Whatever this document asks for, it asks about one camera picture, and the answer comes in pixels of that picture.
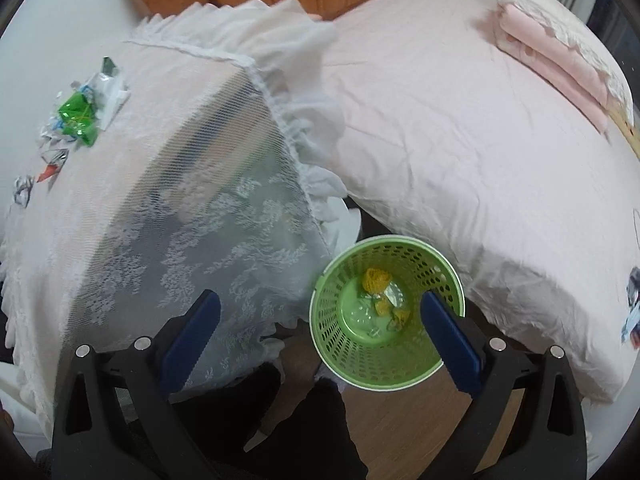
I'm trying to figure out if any white lace covered nightstand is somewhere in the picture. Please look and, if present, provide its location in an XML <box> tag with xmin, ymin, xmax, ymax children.
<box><xmin>0</xmin><ymin>0</ymin><xmax>363</xmax><ymax>441</ymax></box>

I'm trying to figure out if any white plastic bag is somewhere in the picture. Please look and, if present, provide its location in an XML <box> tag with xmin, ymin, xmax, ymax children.
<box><xmin>325</xmin><ymin>195</ymin><xmax>362</xmax><ymax>261</ymax></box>

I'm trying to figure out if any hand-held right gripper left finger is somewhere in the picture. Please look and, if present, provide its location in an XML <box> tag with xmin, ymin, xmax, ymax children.
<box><xmin>51</xmin><ymin>290</ymin><xmax>222</xmax><ymax>480</ymax></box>

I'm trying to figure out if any green plastic wrapper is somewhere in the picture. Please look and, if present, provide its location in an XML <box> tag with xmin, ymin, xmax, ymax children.
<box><xmin>56</xmin><ymin>91</ymin><xmax>98</xmax><ymax>147</ymax></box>

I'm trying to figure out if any yellow crumpled wrapper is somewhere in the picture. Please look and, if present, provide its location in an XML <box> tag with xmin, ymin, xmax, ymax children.
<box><xmin>372</xmin><ymin>300</ymin><xmax>411</xmax><ymax>331</ymax></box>

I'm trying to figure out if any yellow foam mesh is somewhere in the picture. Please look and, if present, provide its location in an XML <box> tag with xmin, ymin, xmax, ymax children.
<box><xmin>361</xmin><ymin>267</ymin><xmax>393</xmax><ymax>293</ymax></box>

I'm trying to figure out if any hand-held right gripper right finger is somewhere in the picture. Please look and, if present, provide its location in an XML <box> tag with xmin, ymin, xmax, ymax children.
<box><xmin>422</xmin><ymin>292</ymin><xmax>587</xmax><ymax>480</ymax></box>

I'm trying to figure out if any white plastic wrapper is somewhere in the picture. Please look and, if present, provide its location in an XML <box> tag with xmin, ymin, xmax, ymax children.
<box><xmin>75</xmin><ymin>71</ymin><xmax>132</xmax><ymax>131</ymax></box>

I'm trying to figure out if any folded pink blanket with pillow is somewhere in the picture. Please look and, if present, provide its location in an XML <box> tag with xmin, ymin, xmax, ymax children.
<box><xmin>496</xmin><ymin>0</ymin><xmax>635</xmax><ymax>126</ymax></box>

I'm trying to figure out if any light wooden board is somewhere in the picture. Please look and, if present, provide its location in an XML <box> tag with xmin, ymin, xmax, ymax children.
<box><xmin>607</xmin><ymin>110</ymin><xmax>640</xmax><ymax>157</ymax></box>

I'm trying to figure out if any dark window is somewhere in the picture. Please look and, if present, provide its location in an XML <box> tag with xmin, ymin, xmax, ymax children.
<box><xmin>585</xmin><ymin>0</ymin><xmax>640</xmax><ymax>111</ymax></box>

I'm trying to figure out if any green plastic mesh basket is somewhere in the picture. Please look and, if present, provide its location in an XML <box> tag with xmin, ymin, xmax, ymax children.
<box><xmin>310</xmin><ymin>234</ymin><xmax>466</xmax><ymax>392</ymax></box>

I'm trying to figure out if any red and white wrapper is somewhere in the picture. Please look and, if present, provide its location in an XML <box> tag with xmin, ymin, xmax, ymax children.
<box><xmin>37</xmin><ymin>150</ymin><xmax>71</xmax><ymax>183</ymax></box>

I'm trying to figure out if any bed with pink sheet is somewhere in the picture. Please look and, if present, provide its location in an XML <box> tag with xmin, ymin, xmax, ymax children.
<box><xmin>320</xmin><ymin>0</ymin><xmax>640</xmax><ymax>406</ymax></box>

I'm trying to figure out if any black and white crumpled wrapper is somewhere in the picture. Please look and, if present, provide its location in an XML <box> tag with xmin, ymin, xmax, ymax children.
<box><xmin>11</xmin><ymin>175</ymin><xmax>36</xmax><ymax>208</ymax></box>

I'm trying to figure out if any crumpled white paper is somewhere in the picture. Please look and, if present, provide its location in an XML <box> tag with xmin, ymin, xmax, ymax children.
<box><xmin>37</xmin><ymin>119</ymin><xmax>76</xmax><ymax>161</ymax></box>

